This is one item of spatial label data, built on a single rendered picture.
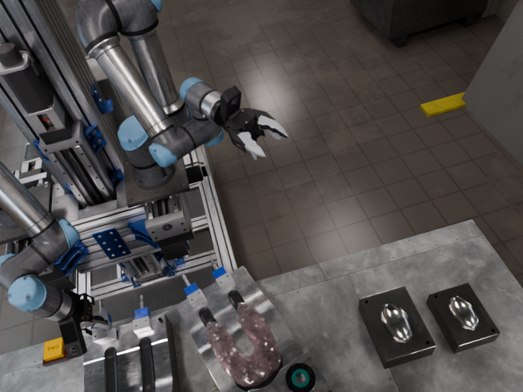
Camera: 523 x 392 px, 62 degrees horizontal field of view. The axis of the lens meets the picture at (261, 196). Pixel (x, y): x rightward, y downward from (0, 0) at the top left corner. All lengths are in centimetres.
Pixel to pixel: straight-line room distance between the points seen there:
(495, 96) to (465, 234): 174
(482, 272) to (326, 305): 53
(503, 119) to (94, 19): 261
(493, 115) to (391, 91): 75
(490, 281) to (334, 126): 192
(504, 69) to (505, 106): 24
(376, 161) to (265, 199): 78
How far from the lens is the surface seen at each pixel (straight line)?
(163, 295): 231
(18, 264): 127
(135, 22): 130
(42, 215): 126
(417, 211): 274
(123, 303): 237
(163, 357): 141
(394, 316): 143
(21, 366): 172
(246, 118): 106
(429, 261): 160
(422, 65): 384
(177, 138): 121
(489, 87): 334
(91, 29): 124
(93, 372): 148
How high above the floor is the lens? 214
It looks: 50 degrees down
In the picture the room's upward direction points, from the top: 11 degrees counter-clockwise
